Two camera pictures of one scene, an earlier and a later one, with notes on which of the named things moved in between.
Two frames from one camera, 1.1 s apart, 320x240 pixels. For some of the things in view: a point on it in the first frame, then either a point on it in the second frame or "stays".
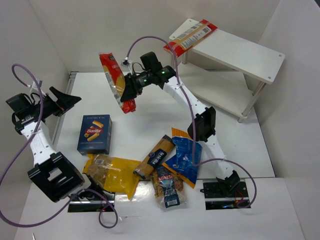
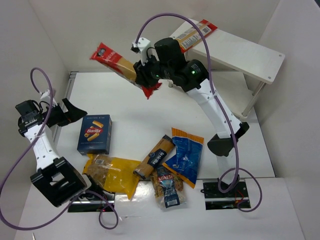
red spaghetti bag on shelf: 190,38 stays
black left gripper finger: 65,102 to 73,113
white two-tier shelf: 229,72 stays
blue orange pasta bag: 181,163 stays
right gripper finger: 130,89 to 144,75
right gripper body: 133,85 to 141,74
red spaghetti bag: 115,77 to 106,55
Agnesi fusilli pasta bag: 168,187 stays
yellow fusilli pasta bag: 115,174 stays
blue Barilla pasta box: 95,134 stays
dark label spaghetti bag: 154,157 stays
